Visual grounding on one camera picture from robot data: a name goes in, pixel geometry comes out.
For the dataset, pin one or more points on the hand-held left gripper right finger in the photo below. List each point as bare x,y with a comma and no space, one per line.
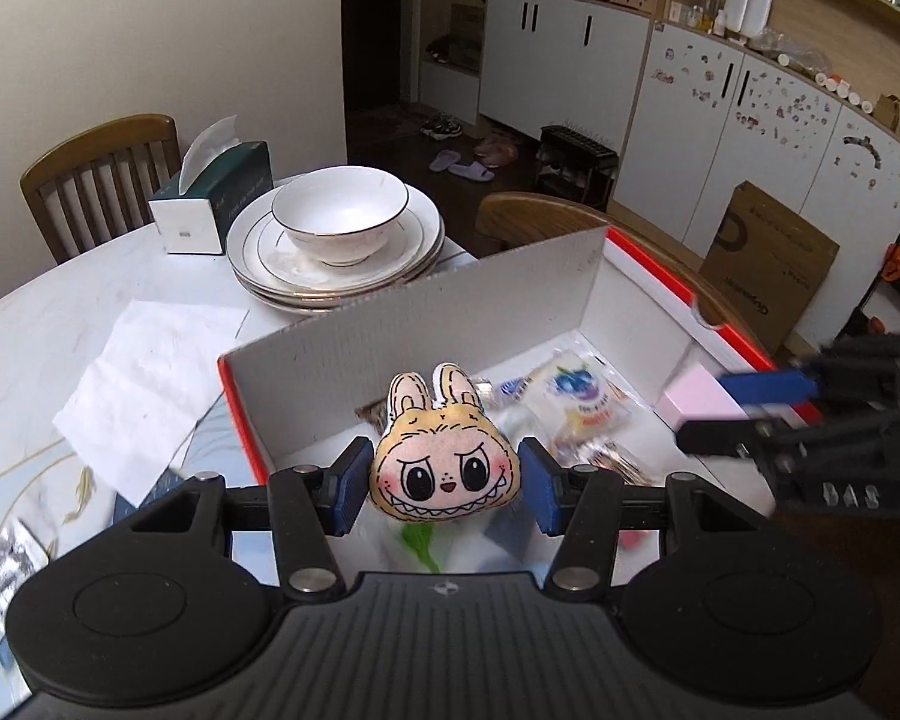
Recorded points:
536,491

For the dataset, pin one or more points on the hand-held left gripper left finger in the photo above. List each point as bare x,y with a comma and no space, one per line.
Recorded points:
354,484

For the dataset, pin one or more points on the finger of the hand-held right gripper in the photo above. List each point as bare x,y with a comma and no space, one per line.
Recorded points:
765,386
720,437

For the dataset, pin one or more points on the pink box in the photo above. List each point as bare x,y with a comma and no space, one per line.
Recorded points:
694,397

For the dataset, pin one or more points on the yellow rabbit plush toy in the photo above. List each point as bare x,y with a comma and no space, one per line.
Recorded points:
442,465

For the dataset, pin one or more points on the blueberry print cake packet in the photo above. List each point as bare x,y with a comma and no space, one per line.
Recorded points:
574,390

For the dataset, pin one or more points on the red cardboard box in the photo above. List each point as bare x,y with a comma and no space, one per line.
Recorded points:
420,315

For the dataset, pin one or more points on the marble patterned desktop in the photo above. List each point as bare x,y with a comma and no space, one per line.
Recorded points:
30,360

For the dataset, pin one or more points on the grey blue pouch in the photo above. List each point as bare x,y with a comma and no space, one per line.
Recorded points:
510,532

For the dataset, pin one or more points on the printed snack packet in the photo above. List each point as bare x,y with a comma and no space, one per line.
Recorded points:
607,459

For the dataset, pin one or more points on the white plastic bag green print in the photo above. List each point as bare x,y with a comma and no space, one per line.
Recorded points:
465,547

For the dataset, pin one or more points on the brown cardboard box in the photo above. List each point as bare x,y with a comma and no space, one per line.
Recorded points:
765,262

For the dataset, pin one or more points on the white paper towel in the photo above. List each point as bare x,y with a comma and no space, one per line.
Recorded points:
142,375

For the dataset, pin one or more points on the stack of white plates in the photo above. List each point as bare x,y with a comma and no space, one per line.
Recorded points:
420,240

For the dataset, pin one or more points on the white cabinet with stickers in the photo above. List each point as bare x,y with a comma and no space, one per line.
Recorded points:
795,135

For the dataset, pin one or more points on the wooden chair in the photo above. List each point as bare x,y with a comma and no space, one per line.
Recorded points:
532,217
105,139

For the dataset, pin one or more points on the white bowl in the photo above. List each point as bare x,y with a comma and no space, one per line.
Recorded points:
337,202

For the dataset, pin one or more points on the black shoe rack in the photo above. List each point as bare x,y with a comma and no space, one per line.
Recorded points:
570,142

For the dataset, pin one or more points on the green white tissue box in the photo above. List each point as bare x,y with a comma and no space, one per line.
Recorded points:
225,195

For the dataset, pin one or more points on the purple slipper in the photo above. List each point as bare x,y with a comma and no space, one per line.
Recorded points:
474,172
444,160

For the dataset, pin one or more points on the pink slippers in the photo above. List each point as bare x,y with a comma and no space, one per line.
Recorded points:
496,148

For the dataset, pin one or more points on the silver foil packet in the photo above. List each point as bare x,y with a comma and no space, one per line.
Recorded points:
4,562

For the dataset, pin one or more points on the dark sneakers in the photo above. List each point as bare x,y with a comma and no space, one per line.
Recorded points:
440,125

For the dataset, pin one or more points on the low white cabinet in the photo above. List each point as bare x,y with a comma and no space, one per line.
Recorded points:
555,75

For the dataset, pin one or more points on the white plastic containers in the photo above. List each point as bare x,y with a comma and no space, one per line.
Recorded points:
746,7

